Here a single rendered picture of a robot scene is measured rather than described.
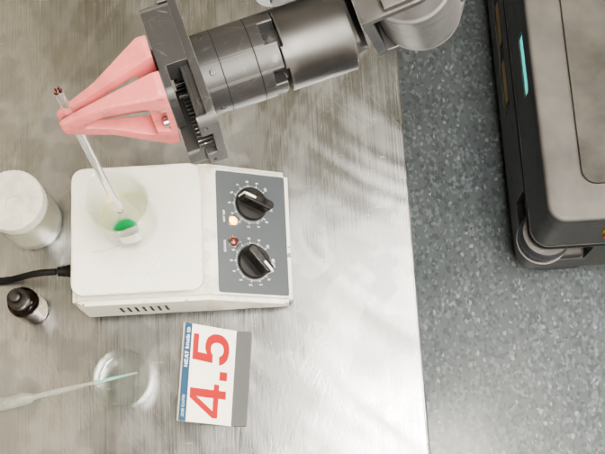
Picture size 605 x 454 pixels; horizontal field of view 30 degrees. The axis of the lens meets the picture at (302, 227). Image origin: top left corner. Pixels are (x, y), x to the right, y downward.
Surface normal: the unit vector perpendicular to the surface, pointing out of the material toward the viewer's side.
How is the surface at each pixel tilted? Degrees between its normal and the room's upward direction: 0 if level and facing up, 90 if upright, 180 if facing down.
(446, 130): 0
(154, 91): 22
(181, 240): 0
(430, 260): 0
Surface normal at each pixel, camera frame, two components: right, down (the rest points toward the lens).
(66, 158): -0.03, -0.25
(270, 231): 0.48, -0.25
